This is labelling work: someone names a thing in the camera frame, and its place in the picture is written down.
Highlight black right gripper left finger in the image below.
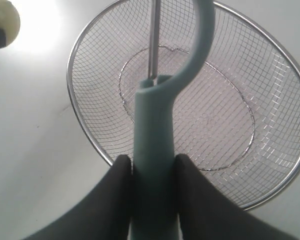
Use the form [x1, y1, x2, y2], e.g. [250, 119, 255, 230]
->
[27, 155, 133, 240]

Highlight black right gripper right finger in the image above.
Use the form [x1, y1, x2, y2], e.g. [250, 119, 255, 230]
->
[174, 154, 295, 240]

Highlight yellow lemon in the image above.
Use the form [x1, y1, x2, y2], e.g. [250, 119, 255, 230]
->
[0, 0, 21, 46]

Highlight teal handled peeler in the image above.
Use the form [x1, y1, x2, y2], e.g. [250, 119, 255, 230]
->
[130, 0, 215, 240]

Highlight oval wire mesh basket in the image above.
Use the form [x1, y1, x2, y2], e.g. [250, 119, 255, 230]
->
[66, 0, 300, 210]

